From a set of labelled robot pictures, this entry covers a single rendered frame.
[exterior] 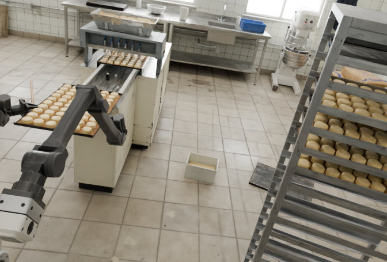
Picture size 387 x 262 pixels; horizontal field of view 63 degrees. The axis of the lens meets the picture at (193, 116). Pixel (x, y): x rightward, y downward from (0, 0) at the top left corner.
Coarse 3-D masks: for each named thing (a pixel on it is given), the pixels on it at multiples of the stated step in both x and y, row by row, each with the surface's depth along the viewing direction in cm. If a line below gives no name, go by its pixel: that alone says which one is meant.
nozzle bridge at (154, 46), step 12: (84, 36) 275; (96, 36) 283; (108, 36) 282; (120, 36) 273; (132, 36) 275; (144, 36) 282; (156, 36) 288; (84, 48) 290; (108, 48) 282; (120, 48) 283; (144, 48) 286; (156, 48) 277; (84, 60) 296; (156, 72) 298
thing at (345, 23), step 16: (336, 32) 98; (336, 48) 99; (320, 80) 105; (320, 96) 107; (304, 128) 113; (304, 144) 115; (288, 176) 123; (272, 208) 131; (272, 224) 134; (256, 256) 145
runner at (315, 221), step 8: (280, 208) 184; (288, 208) 182; (296, 216) 181; (304, 216) 180; (320, 224) 178; (328, 224) 177; (344, 232) 176; (352, 232) 175; (360, 240) 172; (368, 240) 173; (376, 240) 172
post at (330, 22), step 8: (328, 16) 138; (328, 24) 138; (320, 40) 142; (320, 48) 143; (312, 64) 147; (312, 80) 149; (304, 96) 154; (304, 104) 155; (296, 112) 158; (296, 120) 160; (288, 144) 166; (280, 160) 172; (272, 184) 179; (264, 200) 188; (264, 208) 188; (256, 224) 196; (256, 232) 197; (248, 248) 204
